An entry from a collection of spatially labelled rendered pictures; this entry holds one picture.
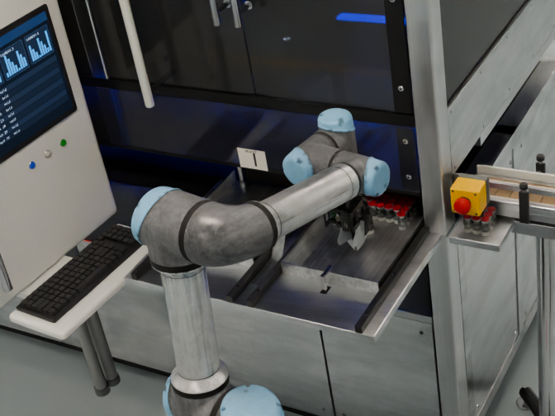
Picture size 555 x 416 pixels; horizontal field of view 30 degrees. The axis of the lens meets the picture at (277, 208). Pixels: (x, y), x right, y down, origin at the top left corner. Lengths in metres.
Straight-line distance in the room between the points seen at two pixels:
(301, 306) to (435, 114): 0.54
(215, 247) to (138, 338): 1.76
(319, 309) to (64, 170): 0.86
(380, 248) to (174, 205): 0.85
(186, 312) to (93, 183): 1.08
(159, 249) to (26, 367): 2.10
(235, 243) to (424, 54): 0.76
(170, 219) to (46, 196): 1.05
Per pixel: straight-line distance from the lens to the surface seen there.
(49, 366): 3.89
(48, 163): 2.82
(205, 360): 2.02
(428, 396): 3.00
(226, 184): 2.89
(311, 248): 2.60
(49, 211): 2.86
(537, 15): 3.07
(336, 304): 2.42
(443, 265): 2.65
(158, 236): 1.85
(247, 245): 1.80
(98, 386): 3.38
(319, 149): 2.12
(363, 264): 2.52
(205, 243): 1.78
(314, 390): 3.21
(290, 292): 2.48
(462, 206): 2.48
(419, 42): 2.34
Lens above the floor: 2.40
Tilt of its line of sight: 33 degrees down
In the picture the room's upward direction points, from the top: 10 degrees counter-clockwise
